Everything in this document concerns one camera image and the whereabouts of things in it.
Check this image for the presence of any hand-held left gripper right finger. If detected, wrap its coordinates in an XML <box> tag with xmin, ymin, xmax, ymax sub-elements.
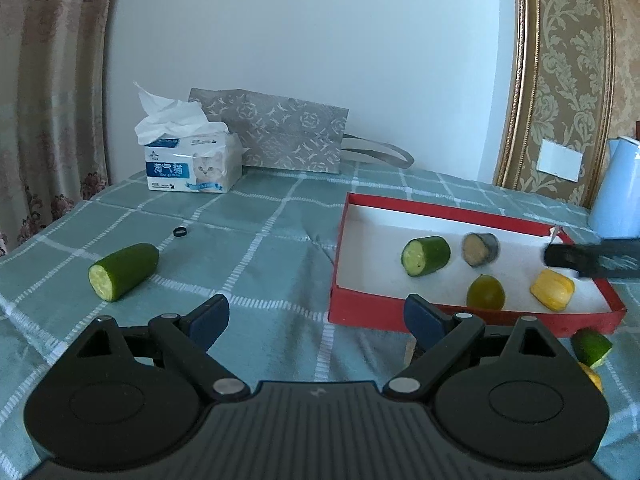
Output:
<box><xmin>382</xmin><ymin>294</ymin><xmax>558</xmax><ymax>403</ymax></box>

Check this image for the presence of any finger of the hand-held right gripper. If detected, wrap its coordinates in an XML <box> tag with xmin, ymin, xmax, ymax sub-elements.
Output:
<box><xmin>543</xmin><ymin>241</ymin><xmax>640</xmax><ymax>279</ymax></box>

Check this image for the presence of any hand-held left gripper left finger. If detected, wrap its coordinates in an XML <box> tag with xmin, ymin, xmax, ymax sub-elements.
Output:
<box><xmin>75</xmin><ymin>294</ymin><xmax>251</xmax><ymax>401</ymax></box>

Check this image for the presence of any red shallow cardboard box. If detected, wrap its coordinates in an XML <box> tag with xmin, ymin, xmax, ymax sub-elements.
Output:
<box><xmin>328</xmin><ymin>192</ymin><xmax>627</xmax><ymax>337</ymax></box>

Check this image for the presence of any yellow cut fruit piece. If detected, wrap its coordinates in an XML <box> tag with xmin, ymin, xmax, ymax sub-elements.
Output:
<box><xmin>530</xmin><ymin>268</ymin><xmax>575</xmax><ymax>312</ymax></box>
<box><xmin>577</xmin><ymin>361</ymin><xmax>604</xmax><ymax>393</ymax></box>

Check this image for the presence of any round green lime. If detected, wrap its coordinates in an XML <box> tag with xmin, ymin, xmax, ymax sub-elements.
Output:
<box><xmin>466</xmin><ymin>274</ymin><xmax>507</xmax><ymax>310</ymax></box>

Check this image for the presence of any small green cucumber piece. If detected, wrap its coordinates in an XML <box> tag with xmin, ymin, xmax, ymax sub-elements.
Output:
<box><xmin>571</xmin><ymin>329</ymin><xmax>614</xmax><ymax>369</ymax></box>

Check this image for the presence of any grey cut vegetable piece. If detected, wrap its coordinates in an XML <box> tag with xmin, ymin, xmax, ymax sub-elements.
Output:
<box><xmin>461</xmin><ymin>232</ymin><xmax>500</xmax><ymax>267</ymax></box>

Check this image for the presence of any light blue kettle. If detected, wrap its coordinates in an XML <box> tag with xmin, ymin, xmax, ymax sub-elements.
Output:
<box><xmin>588</xmin><ymin>136</ymin><xmax>640</xmax><ymax>240</ymax></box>

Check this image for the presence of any green checked tablecloth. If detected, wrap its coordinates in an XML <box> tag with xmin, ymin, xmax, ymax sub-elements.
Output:
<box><xmin>0</xmin><ymin>162</ymin><xmax>640</xmax><ymax>480</ymax></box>

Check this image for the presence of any white tissue pack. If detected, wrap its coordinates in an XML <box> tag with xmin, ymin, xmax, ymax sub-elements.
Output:
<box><xmin>132</xmin><ymin>81</ymin><xmax>243</xmax><ymax>194</ymax></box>

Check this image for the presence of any grey patterned paper bag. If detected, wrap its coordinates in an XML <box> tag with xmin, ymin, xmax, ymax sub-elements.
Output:
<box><xmin>188</xmin><ymin>88</ymin><xmax>415</xmax><ymax>175</ymax></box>

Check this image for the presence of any beige floral curtain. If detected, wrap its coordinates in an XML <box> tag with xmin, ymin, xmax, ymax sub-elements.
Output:
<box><xmin>0</xmin><ymin>0</ymin><xmax>118</xmax><ymax>256</ymax></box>

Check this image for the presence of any white wall switch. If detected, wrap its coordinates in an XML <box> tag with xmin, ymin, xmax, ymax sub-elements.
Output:
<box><xmin>536</xmin><ymin>140</ymin><xmax>585</xmax><ymax>182</ymax></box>

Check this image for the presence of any gold framed damask wall panel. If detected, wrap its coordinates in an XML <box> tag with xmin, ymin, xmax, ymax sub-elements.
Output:
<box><xmin>492</xmin><ymin>0</ymin><xmax>640</xmax><ymax>208</ymax></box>

